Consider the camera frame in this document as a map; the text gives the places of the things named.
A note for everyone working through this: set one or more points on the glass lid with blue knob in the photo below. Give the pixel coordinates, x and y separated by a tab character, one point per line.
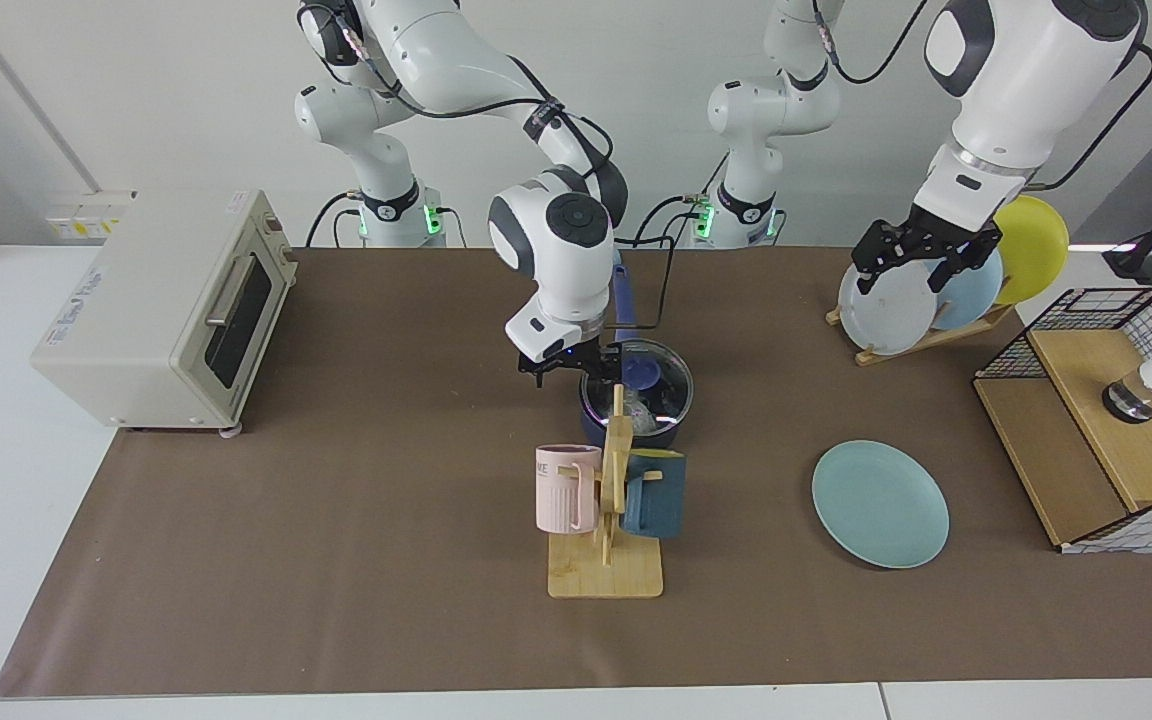
641	372

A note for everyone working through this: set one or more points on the white vermicelli bundle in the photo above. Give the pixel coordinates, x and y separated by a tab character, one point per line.
648	415

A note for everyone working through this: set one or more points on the light blue plate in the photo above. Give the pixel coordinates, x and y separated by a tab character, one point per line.
976	290

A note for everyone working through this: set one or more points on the pale grey plate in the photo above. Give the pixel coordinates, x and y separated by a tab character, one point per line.
891	315

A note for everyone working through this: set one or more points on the wooden plate rack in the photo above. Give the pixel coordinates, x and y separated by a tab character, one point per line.
946	338

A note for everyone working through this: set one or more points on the yellow plate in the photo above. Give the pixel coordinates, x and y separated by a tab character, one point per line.
1036	250

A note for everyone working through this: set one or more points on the teal round plate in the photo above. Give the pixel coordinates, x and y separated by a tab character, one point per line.
881	505

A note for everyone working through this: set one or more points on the pink ribbed cup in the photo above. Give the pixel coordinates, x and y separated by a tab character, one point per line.
561	495

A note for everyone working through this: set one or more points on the dark teal cup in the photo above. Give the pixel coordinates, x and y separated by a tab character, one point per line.
661	500

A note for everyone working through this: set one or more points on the wooden cup stand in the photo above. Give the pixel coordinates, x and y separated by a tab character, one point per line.
606	575

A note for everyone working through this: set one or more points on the brown table cloth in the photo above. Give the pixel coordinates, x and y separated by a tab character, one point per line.
236	640

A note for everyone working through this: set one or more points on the pale toaster oven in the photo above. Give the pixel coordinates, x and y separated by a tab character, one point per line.
116	320

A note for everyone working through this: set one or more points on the white wall socket strip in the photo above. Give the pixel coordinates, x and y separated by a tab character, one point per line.
86	215

